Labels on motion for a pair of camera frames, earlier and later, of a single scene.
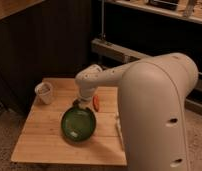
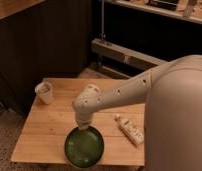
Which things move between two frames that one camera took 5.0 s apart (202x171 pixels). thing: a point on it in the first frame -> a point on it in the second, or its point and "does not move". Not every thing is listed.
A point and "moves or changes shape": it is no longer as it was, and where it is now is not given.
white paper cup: (44, 91) does not move
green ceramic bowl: (78, 124) moves or changes shape
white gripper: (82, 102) -> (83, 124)
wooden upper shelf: (195, 10) does not move
